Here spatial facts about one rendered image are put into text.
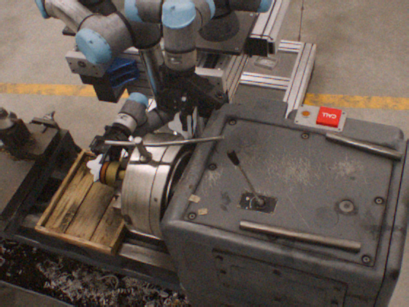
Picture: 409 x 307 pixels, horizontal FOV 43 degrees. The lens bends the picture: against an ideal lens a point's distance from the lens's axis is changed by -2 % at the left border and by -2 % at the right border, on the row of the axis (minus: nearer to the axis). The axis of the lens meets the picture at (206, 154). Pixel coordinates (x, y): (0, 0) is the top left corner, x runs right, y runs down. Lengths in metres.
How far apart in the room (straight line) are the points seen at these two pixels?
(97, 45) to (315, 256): 0.86
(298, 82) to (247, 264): 1.83
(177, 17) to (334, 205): 0.58
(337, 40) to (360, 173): 2.37
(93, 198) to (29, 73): 2.18
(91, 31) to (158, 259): 0.73
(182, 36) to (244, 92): 1.84
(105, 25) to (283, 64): 1.74
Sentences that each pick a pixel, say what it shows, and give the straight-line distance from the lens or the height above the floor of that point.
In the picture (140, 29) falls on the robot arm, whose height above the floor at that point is 1.38.
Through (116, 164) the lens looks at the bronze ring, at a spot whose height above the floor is 1.12.
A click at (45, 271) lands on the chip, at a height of 0.54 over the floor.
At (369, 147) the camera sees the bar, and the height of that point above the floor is 1.28.
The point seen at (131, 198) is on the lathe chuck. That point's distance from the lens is 1.45.
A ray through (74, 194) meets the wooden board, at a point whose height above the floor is 0.89.
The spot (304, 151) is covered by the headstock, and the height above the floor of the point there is 1.26.
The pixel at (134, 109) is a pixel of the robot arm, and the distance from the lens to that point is 1.77.
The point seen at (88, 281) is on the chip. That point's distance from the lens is 2.06.
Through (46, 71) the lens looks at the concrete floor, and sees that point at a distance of 3.88.
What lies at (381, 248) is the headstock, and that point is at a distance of 1.25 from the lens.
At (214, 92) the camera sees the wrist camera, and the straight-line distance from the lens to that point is 1.25.
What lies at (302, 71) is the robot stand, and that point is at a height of 0.23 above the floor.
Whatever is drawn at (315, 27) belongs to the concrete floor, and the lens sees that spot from 3.76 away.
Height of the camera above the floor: 2.34
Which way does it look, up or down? 51 degrees down
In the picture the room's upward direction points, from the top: 12 degrees counter-clockwise
